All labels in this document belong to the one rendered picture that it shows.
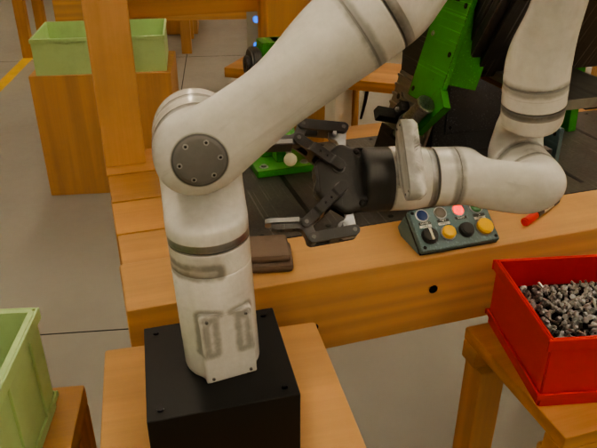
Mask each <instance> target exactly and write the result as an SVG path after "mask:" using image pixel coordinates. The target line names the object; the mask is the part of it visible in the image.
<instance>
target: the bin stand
mask: <svg viewBox="0 0 597 448"><path fill-rule="evenodd" d="M462 355H463V357H464V358H465V359H466V363H465V369H464V375H463V381H462V387H461V393H460V398H459V405H458V416H457V422H456V427H455V434H454V439H453V445H452V448H491V445H492V440H493V435H494V430H495V426H496V421H497V416H498V407H499V403H500V397H501V393H502V388H503V384H505V385H506V386H507V387H508V388H509V389H510V391H511V392H512V393H513V394H514V395H515V397H516V398H517V399H518V400H519V401H520V402H521V404H522V405H523V406H524V407H525V408H526V409H527V410H528V412H529V413H530V414H531V415H532V416H533V417H534V419H535V420H536V421H537V422H538V423H539V425H540V426H541V427H542V428H543V429H544V430H545V434H544V438H543V441H539V442H538V443H537V447H536V448H597V403H586V404H562V405H549V406H538V405H536V404H535V402H534V400H533V398H532V397H531V395H530V393H529V391H528V390H527V388H526V387H525V385H524V383H523V381H522V380H521V377H520V376H519V374H518V372H517V371H516V370H515V368H514V366H513V364H512V362H511V360H510V359H509V357H508V355H507V353H506V352H505V350H504V349H503V347H502V345H501V343H500V342H499V340H498V338H497V336H496V334H495V333H494V332H493V330H492V328H491V326H490V324H489V323H486V324H477V325H473V326H469V327H466V333H465V339H464V346H463V351H462Z"/></svg>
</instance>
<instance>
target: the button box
mask: <svg viewBox="0 0 597 448"><path fill-rule="evenodd" d="M453 206H454V205H450V206H437V207H433V208H427V209H420V210H416V211H409V212H407V213H406V215H405V216H404V218H403V219H402V221H401V223H400V224H399V226H398V229H399V232H400V234H401V237H402V238H403V239H404V240H405V241H406V242H407V243H408V244H409V245H410V246H411V247H412V249H413V250H414V251H415V252H416V253H417V254H419V256H420V255H426V254H430V253H436V252H446V251H450V250H456V249H461V248H466V247H471V246H476V245H482V244H491V243H496V242H497V240H498V239H499V236H498V232H497V231H496V229H495V226H494V224H493V226H494V228H493V230H492V231H491V232H490V233H489V234H483V233H482V232H480V231H479V230H478V228H477V226H476V224H477V222H478V220H479V219H481V218H487V219H489V220H491V221H492V219H491V217H490V214H489V212H488V210H487V209H481V210H480V211H479V212H475V211H473V210H472V209H471V205H465V204H462V205H460V206H462V207H463V209H464V212H463V214H460V215H458V214H455V213H454V212H453ZM438 207H441V208H442V209H444V211H445V212H446V215H445V217H443V218H440V217H438V216H436V214H435V212H434V211H435V209H436V208H438ZM418 211H425V212H426V213H427V219H426V220H420V219H419V218H418V217H417V212H418ZM464 222H470V223H472V224H473V225H474V232H473V233H472V234H471V235H470V236H465V235H464V234H462V232H461V231H460V226H461V225H462V224H463V223H464ZM446 225H451V226H453V227H454V228H455V229H456V231H457V233H456V235H455V236H454V237H453V238H451V239H448V238H446V237H445V236H443V234H442V229H443V228H444V226H446ZM426 228H434V229H435V230H436V231H437V232H438V235H439V236H438V239H437V240H436V241H435V242H433V243H429V242H427V241H426V240H425V239H424V237H423V232H424V230H425V229H426Z"/></svg>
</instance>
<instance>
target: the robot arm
mask: <svg viewBox="0 0 597 448"><path fill-rule="evenodd" d="M447 1H448V0H312V1H311V2H310V3H309V4H308V5H307V6H306V7H305V8H304V9H303V10H302V11H301V12H300V13H299V14H298V16H297V17H296V18H295V19H294V20H293V22H292V23H291V24H290V25H289V26H288V27H287V28H286V29H285V30H284V32H283V33H282V34H281V36H280V37H279V38H278V39H277V41H276V42H275V43H274V45H273V46H272V47H271V48H270V49H269V51H268V52H267V53H266V54H265V55H264V56H263V57H262V59H261V60H260V61H259V62H258V63H257V64H255V65H254V66H253V67H252V68H251V69H250V70H248V71H247V72H246V73H244V74H243V75H242V76H240V77H239V78H237V79H236V80H234V82H232V83H231V84H229V85H227V86H226V87H224V88H223V89H221V90H220V91H218V92H216V93H215V92H212V91H210V90H207V89H204V88H186V89H182V90H179V91H177V92H175V93H173V94H171V95H170V96H169V97H167V98H166V99H165V100H164V101H163V102H162V103H161V105H160V106H159V108H158V109H157V110H156V112H155V116H154V120H153V124H152V157H153V162H154V166H155V170H156V172H157V175H158V177H159V181H160V187H161V195H162V203H163V219H164V226H165V232H166V237H167V242H168V248H169V254H170V260H171V272H172V277H173V283H174V289H175V295H176V301H177V307H178V312H179V323H180V330H181V335H182V340H183V346H184V352H185V358H186V362H187V366H188V368H189V369H190V370H191V371H192V372H194V373H195V374H197V375H199V376H201V377H204V378H205V379H206V381H207V383H213V382H216V381H220V380H225V379H228V378H232V377H234V376H238V375H241V374H245V373H247V372H253V371H256V370H257V360H258V358H259V334H258V324H257V315H256V304H255V294H254V283H253V274H252V263H251V241H250V231H249V219H248V211H247V204H246V199H245V193H244V186H243V172H244V171H245V170H246V169H248V168H249V167H250V166H251V165H252V164H253V163H254V162H255V161H256V160H257V159H259V158H260V157H261V156H262V155H263V154H264V153H265V152H290V151H291V150H292V149H294V150H296V151H297V152H299V153H300V154H301V155H302V156H303V157H304V158H305V159H306V160H307V161H308V162H309V163H310V164H312V165H313V166H314V168H313V170H312V179H313V182H314V197H315V199H316V200H317V201H318V203H317V204H316V205H315V206H314V208H313V209H312V210H311V211H310V212H309V213H308V214H307V215H305V216H304V217H303V218H300V217H299V216H282V217H267V218H265V228H271V231H272V232H275V233H282V232H299V233H301V234H302V236H303V237H304V239H305V241H306V245H307V246H308V247H316V246H320V245H326V244H335V243H339V242H344V241H349V240H354V239H355V238H356V236H357V235H358V234H359V233H360V227H359V226H358V225H356V224H355V220H354V214H355V213H357V212H384V211H402V210H415V209H419V208H424V207H431V206H450V205H462V204H465V205H471V206H474V207H478V208H482V209H487V210H492V211H498V212H508V213H516V214H530V213H535V212H542V211H544V210H546V209H548V208H550V207H552V206H553V205H555V204H556V203H558V202H559V201H560V200H561V198H562V197H563V195H564V193H565V191H566V187H567V178H566V174H565V172H564V171H563V169H562V168H561V166H560V165H559V164H558V163H557V161H556V160H555V159H554V158H553V157H552V156H551V155H550V154H549V153H548V152H547V151H546V150H545V148H544V137H545V136H548V135H551V134H553V133H554V132H556V131H557V130H558V129H559V128H560V127H561V125H562V123H563V120H564V117H565V113H566V107H567V102H568V96H569V85H570V78H571V72H572V66H573V61H574V56H575V50H576V47H577V40H578V36H579V32H580V29H581V25H582V22H583V19H584V16H585V11H586V8H587V5H588V3H589V0H531V1H530V3H529V8H528V10H527V11H526V13H525V15H524V17H523V19H522V21H521V24H520V25H519V27H518V28H517V30H516V32H515V34H514V36H513V39H512V42H511V43H510V46H509V48H508V51H507V55H506V58H505V66H504V74H503V84H502V95H501V112H500V115H499V117H498V120H497V122H496V125H495V128H494V131H493V133H492V136H491V139H490V144H489V148H488V157H486V156H483V155H481V154H480V153H479V152H477V151H476V150H474V149H472V148H468V147H430V148H426V147H421V146H420V138H419V132H418V123H417V122H416V121H415V120H413V119H399V120H398V122H397V124H396V129H395V146H393V147H367V148H350V147H348V146H346V132H347V130H348V127H349V126H348V124H347V123H345V122H337V121H327V120H317V119H307V117H309V116H311V115H312V114H313V113H314V112H316V111H317V110H319V109H320V108H322V107H323V106H325V105H326V104H328V103H329V102H331V101H332V100H334V99H335V98H337V97H338V96H339V95H340V94H341V93H342V92H344V91H346V90H347V89H348V88H350V87H351V86H352V85H354V84H356V83H357V82H358V81H360V80H361V79H363V78H364V77H366V76H367V75H368V74H370V73H371V72H373V71H374V70H376V69H377V68H379V67H380V66H382V65H383V64H385V63H386V62H387V61H389V60H390V59H392V58H393V57H394V56H395V55H396V54H398V53H399V52H401V51H402V50H404V49H405V47H408V46H409V45H410V44H412V43H413V42H414V41H415V40H417V39H418V38H419V37H420V36H421V35H422V34H423V33H424V32H425V31H426V30H427V29H428V27H429V26H430V25H431V24H432V22H433V21H434V19H435V18H436V16H437V15H438V14H439V12H440V11H441V9H442V7H443V6H444V5H445V4H446V2H447ZM295 126H297V127H296V130H295V132H294V133H293V134H291V135H285V134H286V133H287V132H289V131H290V130H291V129H292V128H294V127H295ZM308 137H315V138H325V139H328V140H329V142H332V143H335V144H336V147H335V148H333V149H332V150H330V151H329V150H328V149H326V148H324V147H323V146H322V145H320V144H319V143H317V142H313V141H311V140H310V139H309V138H308ZM330 210H332V211H334V212H335V213H337V214H338V215H340V216H342V217H345V219H344V220H342V221H341V222H340V223H339V224H338V226H337V227H336V228H328V229H324V230H318V231H315V230H314V227H313V225H314V224H315V223H316V222H317V221H319V220H320V219H321V218H322V217H323V216H324V215H325V214H326V213H327V212H328V211H330Z"/></svg>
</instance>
